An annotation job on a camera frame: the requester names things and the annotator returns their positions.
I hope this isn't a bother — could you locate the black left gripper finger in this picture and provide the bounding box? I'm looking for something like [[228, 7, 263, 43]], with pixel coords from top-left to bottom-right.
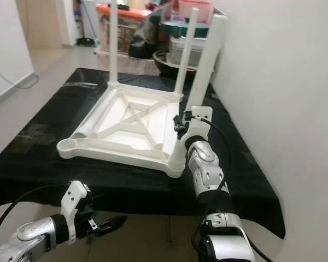
[[98, 215, 128, 233]]

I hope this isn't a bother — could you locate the white plastic children table top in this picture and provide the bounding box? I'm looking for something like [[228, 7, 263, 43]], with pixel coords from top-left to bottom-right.
[[56, 82, 187, 178]]

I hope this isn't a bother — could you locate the black round basin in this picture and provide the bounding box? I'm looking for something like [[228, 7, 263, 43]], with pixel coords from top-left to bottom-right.
[[152, 50, 201, 80]]

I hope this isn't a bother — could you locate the clear lidded plastic container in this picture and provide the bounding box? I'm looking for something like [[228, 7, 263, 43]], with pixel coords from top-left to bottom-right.
[[167, 35, 209, 69]]

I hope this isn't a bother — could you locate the beige low bench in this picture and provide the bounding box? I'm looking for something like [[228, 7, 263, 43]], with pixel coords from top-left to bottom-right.
[[94, 46, 157, 76]]

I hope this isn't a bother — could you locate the black tablecloth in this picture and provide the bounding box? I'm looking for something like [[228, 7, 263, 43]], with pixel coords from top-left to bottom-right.
[[0, 67, 286, 240]]

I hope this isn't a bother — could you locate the dark green pot lid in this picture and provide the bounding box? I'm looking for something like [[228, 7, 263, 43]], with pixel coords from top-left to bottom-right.
[[160, 19, 212, 39]]

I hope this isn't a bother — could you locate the dark shiny plastic bag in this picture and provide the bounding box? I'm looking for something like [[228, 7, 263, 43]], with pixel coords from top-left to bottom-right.
[[128, 0, 165, 59]]

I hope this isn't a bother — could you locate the clear tape cross patch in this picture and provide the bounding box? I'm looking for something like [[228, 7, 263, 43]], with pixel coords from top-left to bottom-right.
[[30, 123, 58, 147]]

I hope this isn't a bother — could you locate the clear tape strip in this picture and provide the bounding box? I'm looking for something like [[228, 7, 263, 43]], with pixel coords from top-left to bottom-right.
[[71, 80, 105, 88]]

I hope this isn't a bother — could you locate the pink box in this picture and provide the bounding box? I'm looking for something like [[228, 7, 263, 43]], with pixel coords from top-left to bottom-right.
[[178, 0, 214, 23]]

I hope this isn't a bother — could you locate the clear storage box orange lid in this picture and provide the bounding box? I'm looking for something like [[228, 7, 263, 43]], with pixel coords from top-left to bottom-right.
[[96, 4, 146, 53]]

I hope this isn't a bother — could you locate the black pole mop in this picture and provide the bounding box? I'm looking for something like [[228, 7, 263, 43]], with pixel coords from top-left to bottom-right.
[[74, 0, 99, 47]]

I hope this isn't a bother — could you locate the white cabinet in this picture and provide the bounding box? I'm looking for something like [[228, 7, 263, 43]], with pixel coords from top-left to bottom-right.
[[79, 0, 110, 42]]

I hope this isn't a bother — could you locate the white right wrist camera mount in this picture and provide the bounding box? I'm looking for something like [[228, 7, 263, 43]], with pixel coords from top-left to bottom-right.
[[183, 105, 214, 142]]

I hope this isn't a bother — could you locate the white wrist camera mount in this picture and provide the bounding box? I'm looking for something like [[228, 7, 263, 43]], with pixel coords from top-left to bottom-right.
[[60, 180, 93, 246], [183, 105, 214, 142]]

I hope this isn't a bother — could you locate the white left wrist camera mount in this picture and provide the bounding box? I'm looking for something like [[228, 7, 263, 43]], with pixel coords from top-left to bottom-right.
[[60, 180, 93, 246]]

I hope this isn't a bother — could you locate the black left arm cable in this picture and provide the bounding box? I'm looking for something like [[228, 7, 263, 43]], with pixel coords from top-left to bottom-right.
[[0, 182, 72, 249]]

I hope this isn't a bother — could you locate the long black wall cable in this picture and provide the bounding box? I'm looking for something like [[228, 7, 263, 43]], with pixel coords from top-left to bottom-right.
[[0, 62, 40, 91]]

